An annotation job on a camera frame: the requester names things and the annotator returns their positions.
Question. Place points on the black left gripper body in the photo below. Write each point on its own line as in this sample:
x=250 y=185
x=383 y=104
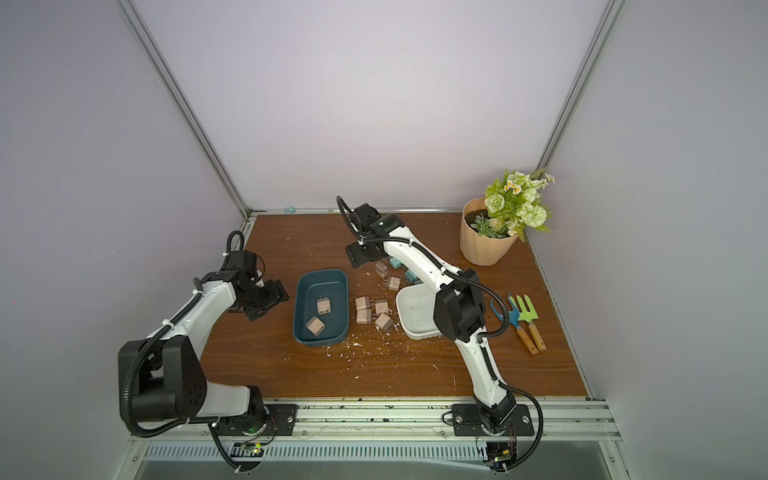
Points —
x=265 y=296

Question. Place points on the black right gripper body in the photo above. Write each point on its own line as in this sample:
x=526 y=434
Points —
x=357 y=252

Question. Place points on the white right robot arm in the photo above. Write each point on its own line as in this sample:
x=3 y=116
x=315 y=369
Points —
x=458 y=306

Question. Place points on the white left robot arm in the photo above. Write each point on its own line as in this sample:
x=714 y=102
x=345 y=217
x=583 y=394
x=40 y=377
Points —
x=162 y=384

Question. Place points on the dark teal storage tray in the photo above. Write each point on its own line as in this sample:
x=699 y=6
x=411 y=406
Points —
x=331 y=283

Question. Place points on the white storage tray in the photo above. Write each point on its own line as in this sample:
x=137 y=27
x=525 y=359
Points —
x=415 y=307

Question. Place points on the teal plug middle left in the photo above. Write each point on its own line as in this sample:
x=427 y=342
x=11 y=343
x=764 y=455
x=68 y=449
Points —
x=411 y=277

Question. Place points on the peach ribbed flower pot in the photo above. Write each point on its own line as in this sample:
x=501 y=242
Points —
x=477 y=249

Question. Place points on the green artificial flower plant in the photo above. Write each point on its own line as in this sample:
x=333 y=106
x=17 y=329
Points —
x=512 y=205

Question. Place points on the green garden fork tool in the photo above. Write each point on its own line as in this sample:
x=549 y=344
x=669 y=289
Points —
x=529 y=315

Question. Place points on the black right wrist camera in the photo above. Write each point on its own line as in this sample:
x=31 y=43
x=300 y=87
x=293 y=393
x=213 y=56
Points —
x=363 y=217

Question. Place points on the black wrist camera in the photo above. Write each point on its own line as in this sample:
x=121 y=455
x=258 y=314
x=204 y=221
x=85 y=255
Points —
x=363 y=217
x=243 y=260

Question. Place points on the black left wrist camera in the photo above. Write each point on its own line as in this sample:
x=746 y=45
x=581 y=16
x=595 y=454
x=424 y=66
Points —
x=243 y=260

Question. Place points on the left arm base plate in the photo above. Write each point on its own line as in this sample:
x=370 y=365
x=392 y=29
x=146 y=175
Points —
x=277 y=419

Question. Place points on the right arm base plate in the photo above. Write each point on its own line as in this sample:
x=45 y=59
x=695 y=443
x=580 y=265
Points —
x=471 y=420

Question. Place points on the aluminium front rail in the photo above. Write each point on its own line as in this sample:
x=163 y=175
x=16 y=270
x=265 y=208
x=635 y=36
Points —
x=425 y=418

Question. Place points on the left corner aluminium post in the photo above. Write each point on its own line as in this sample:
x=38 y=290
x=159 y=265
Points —
x=161 y=68

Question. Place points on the corner aluminium post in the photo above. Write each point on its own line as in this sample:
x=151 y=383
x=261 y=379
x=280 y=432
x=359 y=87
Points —
x=161 y=68
x=585 y=72

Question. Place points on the right corner aluminium post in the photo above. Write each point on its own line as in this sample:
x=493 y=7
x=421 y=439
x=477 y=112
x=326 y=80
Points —
x=585 y=72

